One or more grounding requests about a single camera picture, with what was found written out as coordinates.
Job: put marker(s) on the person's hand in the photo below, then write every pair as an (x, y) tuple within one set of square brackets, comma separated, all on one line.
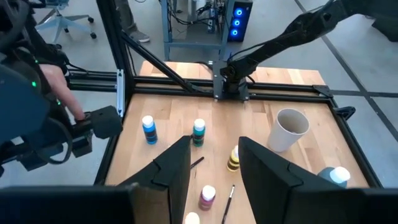
[(59, 87)]

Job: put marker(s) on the white office chair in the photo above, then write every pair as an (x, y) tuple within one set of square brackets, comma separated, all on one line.
[(62, 21)]

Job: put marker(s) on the tall grey paint bottle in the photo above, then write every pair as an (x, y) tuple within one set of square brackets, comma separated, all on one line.
[(339, 174)]

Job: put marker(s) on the magenta paint bottle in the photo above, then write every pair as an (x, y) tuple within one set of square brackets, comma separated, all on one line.
[(206, 196)]

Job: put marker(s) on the person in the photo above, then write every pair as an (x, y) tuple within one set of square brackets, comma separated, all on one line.
[(140, 36)]

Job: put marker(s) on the computer tower with blue fans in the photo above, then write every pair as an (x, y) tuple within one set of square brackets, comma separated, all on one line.
[(239, 21)]

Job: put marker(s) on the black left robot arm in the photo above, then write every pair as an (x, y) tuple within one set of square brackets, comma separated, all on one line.
[(280, 37)]

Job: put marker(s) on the silver frame bracket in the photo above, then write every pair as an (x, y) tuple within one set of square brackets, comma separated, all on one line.
[(120, 93)]

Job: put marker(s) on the yellow paint bottle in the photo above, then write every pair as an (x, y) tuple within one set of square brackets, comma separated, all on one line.
[(192, 218), (232, 161)]

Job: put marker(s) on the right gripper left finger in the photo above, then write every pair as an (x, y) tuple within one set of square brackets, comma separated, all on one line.
[(174, 174)]

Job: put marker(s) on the black paint brush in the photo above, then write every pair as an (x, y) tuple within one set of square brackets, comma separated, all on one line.
[(228, 202), (198, 161)]

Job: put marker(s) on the white paper cup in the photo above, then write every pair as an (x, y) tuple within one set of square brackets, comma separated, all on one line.
[(286, 137)]

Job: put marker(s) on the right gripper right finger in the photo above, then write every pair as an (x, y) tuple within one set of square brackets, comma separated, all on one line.
[(280, 186)]

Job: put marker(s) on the grey metal cart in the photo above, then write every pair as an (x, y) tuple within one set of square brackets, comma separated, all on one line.
[(166, 31)]

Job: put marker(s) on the green paint bottle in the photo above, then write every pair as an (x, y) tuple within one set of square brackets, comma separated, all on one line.
[(198, 135)]

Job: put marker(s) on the blue paint bottle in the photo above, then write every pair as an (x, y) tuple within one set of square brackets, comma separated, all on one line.
[(150, 132)]

